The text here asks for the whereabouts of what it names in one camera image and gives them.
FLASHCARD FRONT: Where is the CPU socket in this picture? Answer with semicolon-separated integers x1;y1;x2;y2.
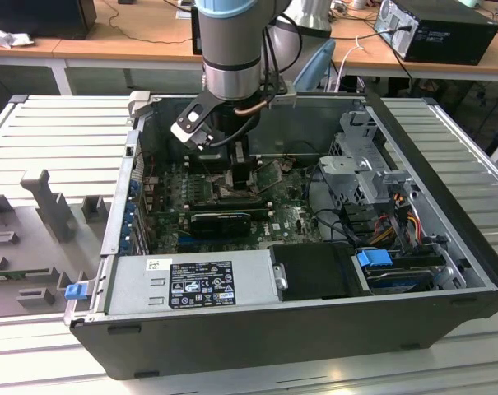
209;174;260;202

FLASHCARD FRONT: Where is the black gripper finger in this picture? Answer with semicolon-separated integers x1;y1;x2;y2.
240;142;252;191
230;142;242;192

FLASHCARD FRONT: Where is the black RAM slot bank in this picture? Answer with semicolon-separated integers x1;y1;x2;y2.
186;150;263;174
182;197;274;219

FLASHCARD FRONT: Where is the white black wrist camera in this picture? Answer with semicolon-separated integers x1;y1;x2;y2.
170;92;226;152

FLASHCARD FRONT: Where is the black box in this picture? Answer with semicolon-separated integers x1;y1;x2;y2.
0;0;98;41

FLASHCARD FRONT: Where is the metal locking lever wire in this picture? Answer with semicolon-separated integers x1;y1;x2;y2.
251;158;264;195

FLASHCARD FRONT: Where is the black PC case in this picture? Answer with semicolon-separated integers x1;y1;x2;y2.
63;91;498;382

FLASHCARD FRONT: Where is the black desktop computer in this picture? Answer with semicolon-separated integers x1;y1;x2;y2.
374;0;498;67

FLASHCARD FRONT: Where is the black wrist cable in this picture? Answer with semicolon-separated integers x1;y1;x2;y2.
207;24;285;149

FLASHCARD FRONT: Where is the black graphics card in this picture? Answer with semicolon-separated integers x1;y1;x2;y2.
189;211;252;239

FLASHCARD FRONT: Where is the silver power supply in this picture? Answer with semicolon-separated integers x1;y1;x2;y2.
106;249;282;318

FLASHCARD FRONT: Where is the silver drive cage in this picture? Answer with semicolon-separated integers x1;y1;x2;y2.
316;109;422;207

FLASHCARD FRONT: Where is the grey parts rack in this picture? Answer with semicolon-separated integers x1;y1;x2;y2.
0;168;114;320

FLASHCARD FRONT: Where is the black plastic shroud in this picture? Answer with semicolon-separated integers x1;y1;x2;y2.
268;242;373;302

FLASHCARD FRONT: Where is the blue slot retainer strip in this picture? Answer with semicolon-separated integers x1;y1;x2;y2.
123;176;142;253

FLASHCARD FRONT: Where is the white cable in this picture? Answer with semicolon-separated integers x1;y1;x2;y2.
337;35;367;94

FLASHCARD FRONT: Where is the black wire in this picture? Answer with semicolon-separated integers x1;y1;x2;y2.
308;164;359;244

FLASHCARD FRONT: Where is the yellow red wire bundle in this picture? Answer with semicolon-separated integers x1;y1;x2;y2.
371;197;426;244

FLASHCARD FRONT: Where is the green motherboard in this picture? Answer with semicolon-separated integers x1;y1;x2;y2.
143;158;344;254

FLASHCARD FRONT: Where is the white crumpled paper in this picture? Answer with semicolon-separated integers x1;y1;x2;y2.
0;22;35;49

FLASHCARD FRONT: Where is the small black monitor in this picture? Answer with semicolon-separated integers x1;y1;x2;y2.
190;7;204;56

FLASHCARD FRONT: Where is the hard disk blue carrier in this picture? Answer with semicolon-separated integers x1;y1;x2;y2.
355;249;438;295

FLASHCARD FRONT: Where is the grey case release latch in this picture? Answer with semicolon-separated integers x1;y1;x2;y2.
127;91;151;120

